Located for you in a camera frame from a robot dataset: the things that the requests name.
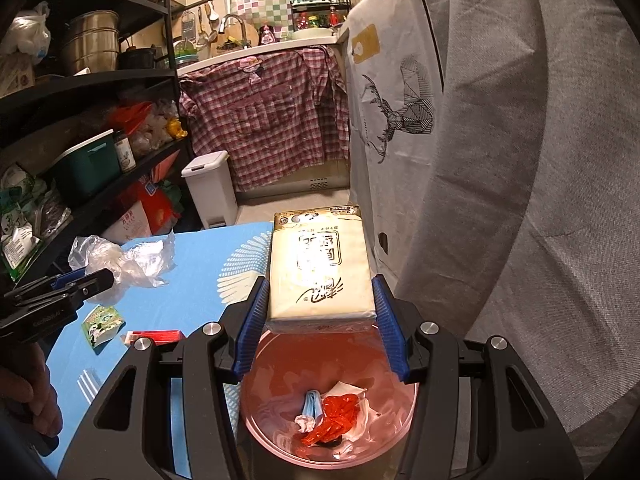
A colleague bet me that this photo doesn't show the labelled glass jar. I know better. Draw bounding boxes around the labelled glass jar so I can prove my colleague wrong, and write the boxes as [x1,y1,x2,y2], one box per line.
[114,130,137,174]

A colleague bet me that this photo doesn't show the chrome faucet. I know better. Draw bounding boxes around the chrome faucet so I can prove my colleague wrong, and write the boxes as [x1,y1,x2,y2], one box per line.
[218,14,247,44]

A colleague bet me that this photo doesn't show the bag of garlic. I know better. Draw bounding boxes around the bag of garlic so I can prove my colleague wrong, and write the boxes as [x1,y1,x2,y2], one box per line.
[132,102,179,157]

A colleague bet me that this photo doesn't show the blue face mask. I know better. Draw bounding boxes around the blue face mask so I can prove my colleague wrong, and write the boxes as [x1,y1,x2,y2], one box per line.
[295,389,324,434]

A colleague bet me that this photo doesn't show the clear plastic bag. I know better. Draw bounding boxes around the clear plastic bag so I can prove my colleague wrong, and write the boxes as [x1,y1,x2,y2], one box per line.
[67,232,177,291]

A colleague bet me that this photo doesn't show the black shelving rack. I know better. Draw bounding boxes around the black shelving rack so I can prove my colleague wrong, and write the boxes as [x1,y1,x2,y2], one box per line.
[0,0,197,283]

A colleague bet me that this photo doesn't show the cream tissue pack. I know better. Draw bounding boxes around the cream tissue pack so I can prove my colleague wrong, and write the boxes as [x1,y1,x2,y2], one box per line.
[265,204,379,334]

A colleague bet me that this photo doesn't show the orange plastic bag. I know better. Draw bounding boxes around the orange plastic bag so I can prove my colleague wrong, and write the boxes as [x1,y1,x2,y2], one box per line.
[107,101,154,134]

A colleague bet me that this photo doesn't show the green food packets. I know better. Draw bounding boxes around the green food packets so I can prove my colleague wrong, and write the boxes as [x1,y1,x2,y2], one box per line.
[0,162,74,282]

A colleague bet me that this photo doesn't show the person's left hand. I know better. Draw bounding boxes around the person's left hand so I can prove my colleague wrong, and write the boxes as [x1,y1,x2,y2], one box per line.
[0,344,64,442]

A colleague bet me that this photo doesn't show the white plastic bag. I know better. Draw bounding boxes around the white plastic bag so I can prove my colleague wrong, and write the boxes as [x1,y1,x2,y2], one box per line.
[0,2,53,57]

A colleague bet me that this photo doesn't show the white paper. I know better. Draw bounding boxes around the white paper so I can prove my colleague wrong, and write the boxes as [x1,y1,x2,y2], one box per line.
[324,381,374,444]

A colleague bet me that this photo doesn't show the white deer print sheet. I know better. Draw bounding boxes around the white deer print sheet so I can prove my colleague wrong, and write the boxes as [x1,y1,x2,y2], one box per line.
[344,0,448,286]

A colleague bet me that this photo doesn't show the black cooking pot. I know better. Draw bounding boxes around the black cooking pot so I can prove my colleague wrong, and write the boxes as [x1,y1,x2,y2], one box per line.
[118,46,159,71]

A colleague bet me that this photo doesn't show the white countertop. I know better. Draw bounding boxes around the white countertop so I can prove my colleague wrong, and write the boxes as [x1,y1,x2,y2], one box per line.
[176,27,351,77]

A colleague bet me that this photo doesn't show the wooden cutting board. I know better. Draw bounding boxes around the wooden cutting board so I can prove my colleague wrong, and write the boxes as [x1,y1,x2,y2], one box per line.
[216,23,260,54]

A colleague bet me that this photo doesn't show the blue tablecloth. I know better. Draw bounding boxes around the blue tablecloth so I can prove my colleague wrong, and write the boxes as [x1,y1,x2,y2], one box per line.
[40,220,277,441]

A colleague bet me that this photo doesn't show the red plaid shirt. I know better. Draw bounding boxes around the red plaid shirt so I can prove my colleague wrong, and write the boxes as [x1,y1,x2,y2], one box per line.
[178,46,351,192]

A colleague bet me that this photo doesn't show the green storage box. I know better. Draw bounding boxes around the green storage box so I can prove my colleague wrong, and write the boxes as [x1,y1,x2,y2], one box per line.
[52,130,122,197]

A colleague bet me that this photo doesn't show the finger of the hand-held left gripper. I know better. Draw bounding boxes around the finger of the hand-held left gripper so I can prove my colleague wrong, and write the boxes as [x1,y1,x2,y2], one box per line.
[50,269,89,291]
[10,268,115,311]

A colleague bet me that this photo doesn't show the red plastic bag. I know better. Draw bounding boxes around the red plastic bag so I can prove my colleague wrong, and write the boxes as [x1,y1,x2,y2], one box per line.
[300,394,362,449]

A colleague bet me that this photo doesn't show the white pedal bin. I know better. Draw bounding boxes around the white pedal bin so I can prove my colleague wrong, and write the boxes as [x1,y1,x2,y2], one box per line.
[181,151,240,231]

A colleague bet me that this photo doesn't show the red cardboard box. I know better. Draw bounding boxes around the red cardboard box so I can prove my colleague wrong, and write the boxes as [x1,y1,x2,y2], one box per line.
[124,330,184,347]

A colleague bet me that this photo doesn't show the clear plastic wrapper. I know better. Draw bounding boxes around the clear plastic wrapper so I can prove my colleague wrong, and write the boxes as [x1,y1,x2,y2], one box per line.
[77,367,104,406]

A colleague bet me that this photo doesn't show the pink plastic bin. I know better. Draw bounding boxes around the pink plastic bin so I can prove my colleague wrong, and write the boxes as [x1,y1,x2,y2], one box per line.
[239,322,421,469]

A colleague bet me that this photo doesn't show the black spice rack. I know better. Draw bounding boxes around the black spice rack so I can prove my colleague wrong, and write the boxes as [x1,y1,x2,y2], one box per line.
[291,0,351,31]

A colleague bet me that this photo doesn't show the stainless steel pot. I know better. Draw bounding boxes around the stainless steel pot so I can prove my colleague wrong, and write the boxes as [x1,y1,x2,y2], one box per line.
[60,10,121,76]

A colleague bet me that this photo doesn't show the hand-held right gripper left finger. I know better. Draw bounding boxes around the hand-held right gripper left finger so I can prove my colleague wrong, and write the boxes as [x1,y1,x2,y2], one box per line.
[57,276,271,480]

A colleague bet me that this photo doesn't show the green snack packet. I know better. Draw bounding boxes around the green snack packet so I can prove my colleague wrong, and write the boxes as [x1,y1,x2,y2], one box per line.
[81,305,126,349]

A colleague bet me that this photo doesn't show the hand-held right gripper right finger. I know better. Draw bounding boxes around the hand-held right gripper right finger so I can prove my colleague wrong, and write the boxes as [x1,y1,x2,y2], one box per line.
[371,274,586,480]

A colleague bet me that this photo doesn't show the red printed bag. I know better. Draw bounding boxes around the red printed bag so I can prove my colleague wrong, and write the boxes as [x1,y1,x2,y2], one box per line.
[102,182,182,244]

